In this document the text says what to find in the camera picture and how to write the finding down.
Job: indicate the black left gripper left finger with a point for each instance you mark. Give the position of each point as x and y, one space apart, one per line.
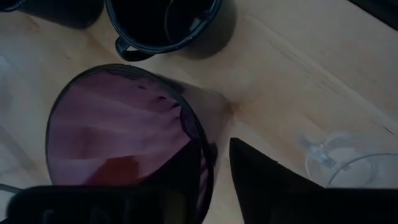
174 202

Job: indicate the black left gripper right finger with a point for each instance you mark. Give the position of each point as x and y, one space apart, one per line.
280 202

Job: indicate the translucent purple tumbler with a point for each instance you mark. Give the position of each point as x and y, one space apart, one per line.
118 124

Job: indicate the dark blue speckled mug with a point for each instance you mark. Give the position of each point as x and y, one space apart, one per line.
149 25

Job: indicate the clear plastic mug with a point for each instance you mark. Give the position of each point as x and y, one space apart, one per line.
351 161

